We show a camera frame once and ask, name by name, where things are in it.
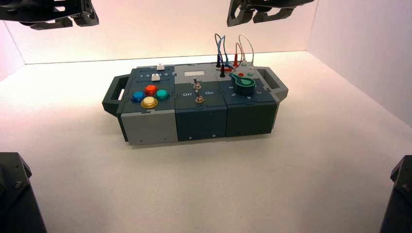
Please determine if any teal rotary knob green pointer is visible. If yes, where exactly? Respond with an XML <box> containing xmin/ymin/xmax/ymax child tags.
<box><xmin>228</xmin><ymin>73</ymin><xmax>257</xmax><ymax>97</ymax></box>

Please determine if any black jumper cable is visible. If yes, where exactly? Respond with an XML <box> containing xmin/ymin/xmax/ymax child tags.
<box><xmin>214</xmin><ymin>33</ymin><xmax>226</xmax><ymax>79</ymax></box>

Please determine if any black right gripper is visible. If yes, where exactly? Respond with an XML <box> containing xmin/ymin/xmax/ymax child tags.
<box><xmin>226</xmin><ymin>0</ymin><xmax>315</xmax><ymax>28</ymax></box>

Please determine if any blue jumper cable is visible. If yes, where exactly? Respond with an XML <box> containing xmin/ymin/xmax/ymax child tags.
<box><xmin>218</xmin><ymin>34</ymin><xmax>234</xmax><ymax>70</ymax></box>

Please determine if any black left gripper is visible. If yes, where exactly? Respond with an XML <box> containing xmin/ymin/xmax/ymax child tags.
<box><xmin>0</xmin><ymin>0</ymin><xmax>100</xmax><ymax>31</ymax></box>

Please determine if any grey and teal control box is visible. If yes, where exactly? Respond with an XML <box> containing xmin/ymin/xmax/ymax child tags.
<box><xmin>102</xmin><ymin>64</ymin><xmax>290</xmax><ymax>146</ymax></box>

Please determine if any white jumper cable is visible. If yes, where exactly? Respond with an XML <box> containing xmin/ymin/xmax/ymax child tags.
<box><xmin>238</xmin><ymin>33</ymin><xmax>255</xmax><ymax>67</ymax></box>

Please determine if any green round push button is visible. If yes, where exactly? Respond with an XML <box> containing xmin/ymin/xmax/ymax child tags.
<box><xmin>155</xmin><ymin>89</ymin><xmax>171</xmax><ymax>101</ymax></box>

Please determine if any red jumper cable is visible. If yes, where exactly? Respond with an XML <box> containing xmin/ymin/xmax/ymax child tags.
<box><xmin>223</xmin><ymin>42</ymin><xmax>244</xmax><ymax>72</ymax></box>

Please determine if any yellow round push button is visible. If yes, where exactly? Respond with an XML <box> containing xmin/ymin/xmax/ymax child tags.
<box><xmin>140</xmin><ymin>96</ymin><xmax>159</xmax><ymax>110</ymax></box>

